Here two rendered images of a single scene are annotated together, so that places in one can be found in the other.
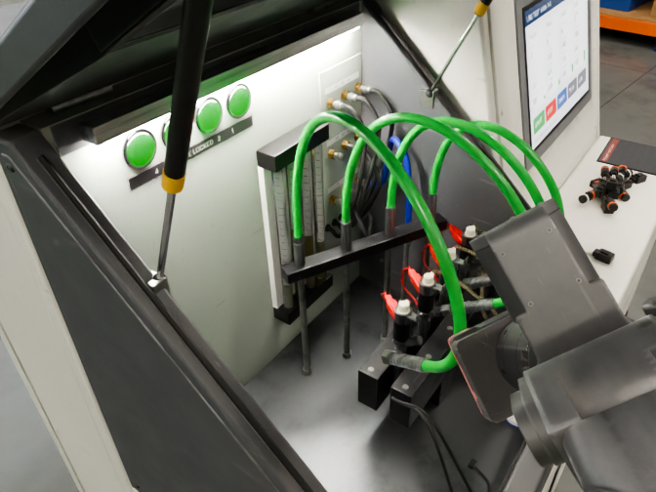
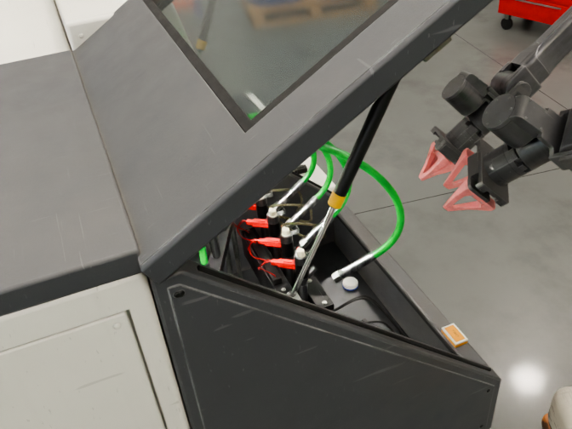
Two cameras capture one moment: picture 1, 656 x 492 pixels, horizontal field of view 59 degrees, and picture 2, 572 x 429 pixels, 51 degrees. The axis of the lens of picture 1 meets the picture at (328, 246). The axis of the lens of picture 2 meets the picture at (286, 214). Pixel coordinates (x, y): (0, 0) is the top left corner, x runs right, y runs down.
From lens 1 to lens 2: 0.73 m
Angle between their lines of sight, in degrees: 44
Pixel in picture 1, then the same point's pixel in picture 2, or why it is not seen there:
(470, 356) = (488, 184)
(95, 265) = (267, 313)
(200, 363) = (346, 322)
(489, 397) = (501, 195)
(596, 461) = not seen: outside the picture
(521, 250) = (529, 112)
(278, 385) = not seen: hidden behind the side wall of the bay
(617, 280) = (321, 177)
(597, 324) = (556, 122)
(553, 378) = not seen: outside the picture
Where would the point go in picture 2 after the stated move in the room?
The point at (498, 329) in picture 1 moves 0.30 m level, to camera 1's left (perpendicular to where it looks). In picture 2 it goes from (483, 168) to (411, 288)
